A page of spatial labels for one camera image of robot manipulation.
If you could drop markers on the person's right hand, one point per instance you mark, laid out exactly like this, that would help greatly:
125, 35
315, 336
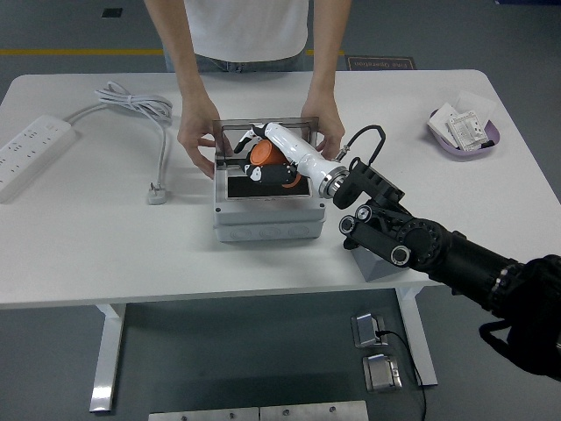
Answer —
195, 127

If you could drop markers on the grey cube holder block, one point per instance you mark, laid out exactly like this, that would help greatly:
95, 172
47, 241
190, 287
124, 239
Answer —
377, 267

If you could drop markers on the white power strip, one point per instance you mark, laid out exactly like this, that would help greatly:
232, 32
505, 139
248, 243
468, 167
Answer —
30, 149

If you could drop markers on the grey metal plate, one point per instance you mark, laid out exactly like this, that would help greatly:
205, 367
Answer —
313, 411
201, 415

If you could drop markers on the white table leg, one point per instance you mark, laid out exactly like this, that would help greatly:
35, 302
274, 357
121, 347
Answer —
421, 342
107, 359

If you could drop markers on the person's left forearm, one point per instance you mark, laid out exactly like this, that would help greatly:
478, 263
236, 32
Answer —
326, 52

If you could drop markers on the purple plastic tray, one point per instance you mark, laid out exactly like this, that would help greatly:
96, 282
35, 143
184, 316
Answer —
456, 154

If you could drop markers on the person's left hand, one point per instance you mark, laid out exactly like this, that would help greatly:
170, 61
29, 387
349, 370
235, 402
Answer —
331, 123

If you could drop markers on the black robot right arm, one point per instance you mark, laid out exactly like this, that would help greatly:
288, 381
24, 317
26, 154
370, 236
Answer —
438, 245

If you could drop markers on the transparent hinged box lid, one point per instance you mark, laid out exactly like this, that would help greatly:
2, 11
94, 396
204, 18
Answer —
285, 122

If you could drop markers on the robot right hand white shell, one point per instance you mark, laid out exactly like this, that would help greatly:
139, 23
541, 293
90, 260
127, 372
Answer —
298, 147

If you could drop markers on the white printed socket panel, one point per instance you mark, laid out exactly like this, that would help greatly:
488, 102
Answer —
466, 131

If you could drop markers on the yellow floor tape line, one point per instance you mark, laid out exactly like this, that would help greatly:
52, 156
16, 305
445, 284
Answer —
87, 52

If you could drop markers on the person's torso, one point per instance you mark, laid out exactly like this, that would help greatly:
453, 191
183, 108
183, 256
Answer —
245, 30

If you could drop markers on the white square switch plate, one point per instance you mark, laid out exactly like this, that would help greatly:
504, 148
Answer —
439, 123

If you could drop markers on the silver floor socket box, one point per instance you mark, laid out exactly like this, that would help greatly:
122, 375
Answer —
381, 373
366, 329

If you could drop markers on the grey plastic enclosure box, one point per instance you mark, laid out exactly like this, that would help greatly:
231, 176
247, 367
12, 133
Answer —
267, 219

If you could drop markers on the black square floor hatch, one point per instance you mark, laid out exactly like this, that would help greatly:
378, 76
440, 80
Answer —
112, 13

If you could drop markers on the person's right forearm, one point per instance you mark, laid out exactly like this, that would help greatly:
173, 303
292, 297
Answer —
179, 48

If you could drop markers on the dark floor sign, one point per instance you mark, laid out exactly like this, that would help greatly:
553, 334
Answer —
380, 63

